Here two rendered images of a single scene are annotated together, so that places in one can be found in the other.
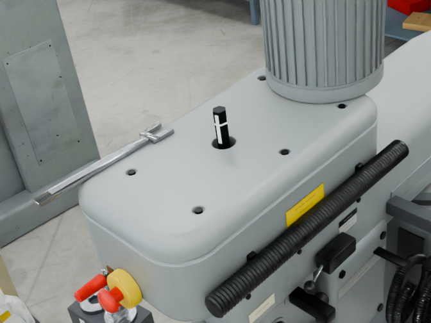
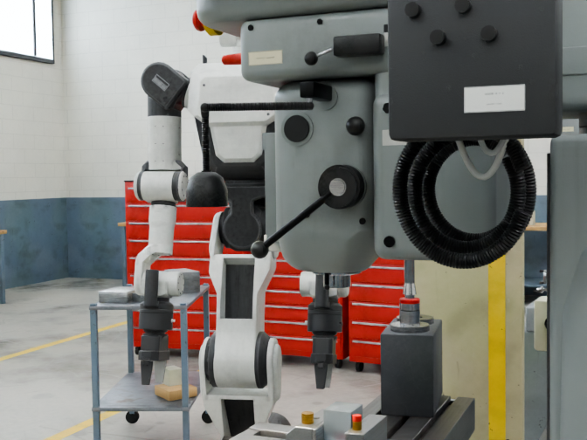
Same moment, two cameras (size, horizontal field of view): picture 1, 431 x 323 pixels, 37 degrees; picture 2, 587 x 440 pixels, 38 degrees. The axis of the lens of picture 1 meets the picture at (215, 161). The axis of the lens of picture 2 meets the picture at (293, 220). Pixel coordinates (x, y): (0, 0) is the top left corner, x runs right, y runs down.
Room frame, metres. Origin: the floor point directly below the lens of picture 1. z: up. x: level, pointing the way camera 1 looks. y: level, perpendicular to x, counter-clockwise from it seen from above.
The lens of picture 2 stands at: (0.07, -1.28, 1.47)
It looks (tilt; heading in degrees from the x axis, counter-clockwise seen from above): 3 degrees down; 62
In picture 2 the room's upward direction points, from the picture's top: 1 degrees counter-clockwise
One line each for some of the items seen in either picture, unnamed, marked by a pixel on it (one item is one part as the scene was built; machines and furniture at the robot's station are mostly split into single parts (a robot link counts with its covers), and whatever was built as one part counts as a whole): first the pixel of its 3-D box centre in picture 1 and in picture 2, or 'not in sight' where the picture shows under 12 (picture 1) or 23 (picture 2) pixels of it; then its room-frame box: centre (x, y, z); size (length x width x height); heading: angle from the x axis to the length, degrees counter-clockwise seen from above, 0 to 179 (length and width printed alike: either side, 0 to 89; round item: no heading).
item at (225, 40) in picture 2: not in sight; (239, 37); (0.99, 0.76, 1.84); 0.10 x 0.07 x 0.09; 143
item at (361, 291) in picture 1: (313, 266); (447, 175); (0.94, -0.17, 1.47); 0.24 x 0.19 x 0.26; 40
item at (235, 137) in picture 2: not in sight; (248, 117); (1.03, 0.80, 1.63); 0.34 x 0.30 x 0.36; 143
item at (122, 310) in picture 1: (118, 307); (410, 313); (1.21, 0.32, 1.15); 0.05 x 0.05 x 0.05
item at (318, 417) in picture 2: not in sight; (314, 428); (0.80, 0.04, 1.02); 0.12 x 0.06 x 0.04; 38
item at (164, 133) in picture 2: not in sight; (163, 159); (0.82, 0.89, 1.52); 0.13 x 0.12 x 0.22; 142
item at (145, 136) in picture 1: (104, 162); not in sight; (0.80, 0.17, 1.89); 0.24 x 0.04 x 0.01; 128
